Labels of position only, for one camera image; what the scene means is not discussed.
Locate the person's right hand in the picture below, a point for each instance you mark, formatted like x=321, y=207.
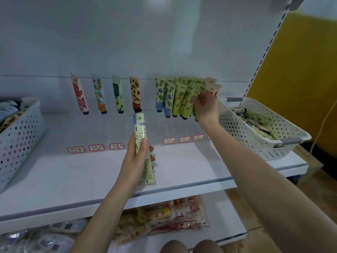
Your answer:
x=208, y=110

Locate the person's left hand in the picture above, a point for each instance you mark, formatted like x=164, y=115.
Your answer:
x=131, y=171

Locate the white perforated plastic basket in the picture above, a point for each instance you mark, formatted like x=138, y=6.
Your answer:
x=237, y=131
x=21, y=145

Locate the yellow-green white-label hand cream tube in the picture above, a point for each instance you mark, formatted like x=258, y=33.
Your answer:
x=141, y=126

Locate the pile of green hand cream tubes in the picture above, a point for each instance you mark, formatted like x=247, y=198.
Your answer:
x=258, y=123

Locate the white metal shelf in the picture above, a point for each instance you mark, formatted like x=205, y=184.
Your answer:
x=79, y=179

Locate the row of hand cream tubes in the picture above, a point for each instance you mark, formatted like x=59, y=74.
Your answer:
x=118, y=94

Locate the pile of pale hand cream tubes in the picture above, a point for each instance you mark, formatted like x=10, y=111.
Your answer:
x=9, y=110

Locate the person's left forearm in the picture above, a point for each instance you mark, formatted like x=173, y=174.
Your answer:
x=102, y=224

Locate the person's right forearm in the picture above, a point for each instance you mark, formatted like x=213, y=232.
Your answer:
x=274, y=192

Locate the person's left leg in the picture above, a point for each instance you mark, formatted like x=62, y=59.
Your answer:
x=175, y=247

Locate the person's leg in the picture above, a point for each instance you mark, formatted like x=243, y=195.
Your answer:
x=175, y=247
x=208, y=247

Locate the person's right leg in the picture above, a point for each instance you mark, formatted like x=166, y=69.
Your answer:
x=208, y=247

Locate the pile of snack packets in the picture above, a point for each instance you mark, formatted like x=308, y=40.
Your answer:
x=168, y=213

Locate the clear divider tray with labels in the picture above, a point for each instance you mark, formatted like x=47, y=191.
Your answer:
x=76, y=149

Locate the small brown cardboard box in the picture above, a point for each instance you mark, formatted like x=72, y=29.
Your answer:
x=310, y=161

